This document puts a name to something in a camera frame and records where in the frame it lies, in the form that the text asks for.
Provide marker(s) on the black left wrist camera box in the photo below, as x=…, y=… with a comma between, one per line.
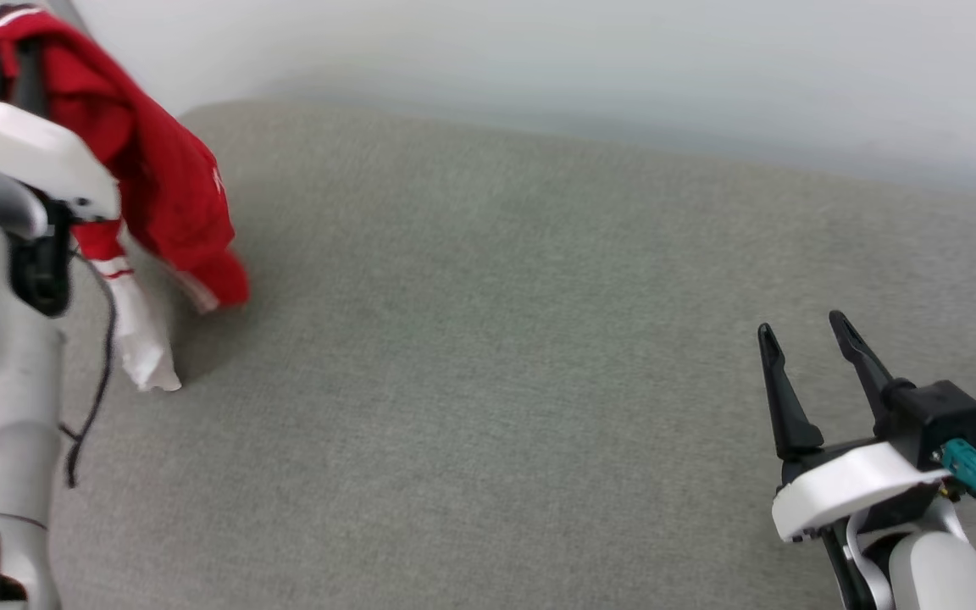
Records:
x=41, y=267

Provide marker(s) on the red and white garment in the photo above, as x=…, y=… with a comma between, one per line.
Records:
x=162, y=186

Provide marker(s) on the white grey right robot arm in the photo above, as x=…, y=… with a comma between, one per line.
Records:
x=937, y=572

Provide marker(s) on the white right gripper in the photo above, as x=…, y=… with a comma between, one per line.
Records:
x=852, y=487

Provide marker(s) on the grey fabric sofa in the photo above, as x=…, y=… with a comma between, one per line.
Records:
x=488, y=356

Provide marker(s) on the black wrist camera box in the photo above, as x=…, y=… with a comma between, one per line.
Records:
x=41, y=267
x=937, y=419

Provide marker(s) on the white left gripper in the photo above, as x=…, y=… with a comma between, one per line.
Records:
x=30, y=144

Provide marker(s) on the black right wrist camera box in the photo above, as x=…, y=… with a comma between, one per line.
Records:
x=937, y=419

